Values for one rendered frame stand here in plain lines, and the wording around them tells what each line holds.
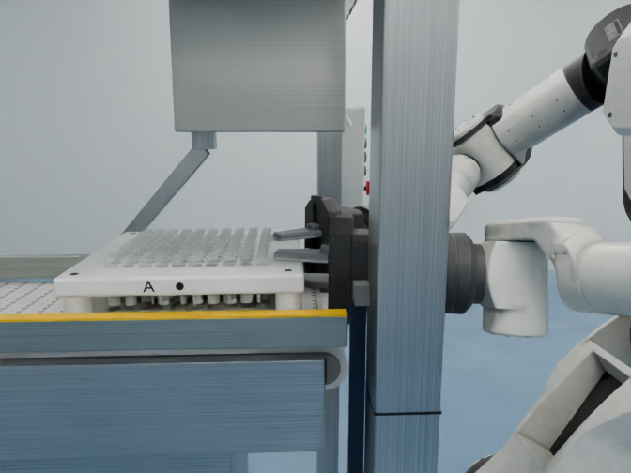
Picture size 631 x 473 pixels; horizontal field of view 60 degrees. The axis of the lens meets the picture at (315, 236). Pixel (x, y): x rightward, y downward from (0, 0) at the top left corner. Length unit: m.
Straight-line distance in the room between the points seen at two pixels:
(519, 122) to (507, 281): 0.48
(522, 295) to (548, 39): 4.16
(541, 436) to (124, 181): 3.98
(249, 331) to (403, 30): 0.30
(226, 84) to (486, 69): 3.87
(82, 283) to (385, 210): 0.30
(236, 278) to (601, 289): 0.33
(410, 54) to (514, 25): 4.16
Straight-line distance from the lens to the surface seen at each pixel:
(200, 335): 0.55
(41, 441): 0.64
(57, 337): 0.58
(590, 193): 4.85
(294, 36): 0.73
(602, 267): 0.52
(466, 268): 0.57
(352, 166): 1.43
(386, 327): 0.48
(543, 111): 1.01
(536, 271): 0.60
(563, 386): 0.86
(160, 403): 0.58
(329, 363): 0.56
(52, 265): 0.87
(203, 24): 0.74
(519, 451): 0.85
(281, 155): 4.28
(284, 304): 0.55
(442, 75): 0.46
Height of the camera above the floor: 1.12
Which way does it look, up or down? 11 degrees down
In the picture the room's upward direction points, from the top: straight up
